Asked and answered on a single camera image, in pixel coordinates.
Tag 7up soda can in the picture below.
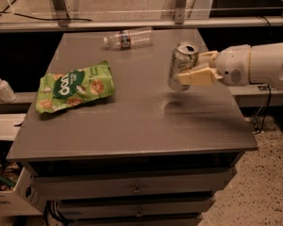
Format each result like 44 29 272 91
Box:
168 41 199 91

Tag grey drawer cabinet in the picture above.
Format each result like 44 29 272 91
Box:
8 29 257 226

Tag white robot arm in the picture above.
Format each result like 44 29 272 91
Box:
175 42 283 89

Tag white pump dispenser bottle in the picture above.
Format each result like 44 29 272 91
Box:
0 78 16 103

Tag black cable on floor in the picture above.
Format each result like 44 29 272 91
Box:
0 0 93 23

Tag clear plastic water bottle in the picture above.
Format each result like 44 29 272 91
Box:
104 27 154 50

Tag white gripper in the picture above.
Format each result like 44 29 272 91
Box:
175 44 251 87

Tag metal frame rail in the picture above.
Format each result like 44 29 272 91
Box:
0 0 283 32

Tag green snack chip bag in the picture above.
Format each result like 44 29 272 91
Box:
36 60 115 114

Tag white cardboard box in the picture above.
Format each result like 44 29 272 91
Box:
0 168 46 217

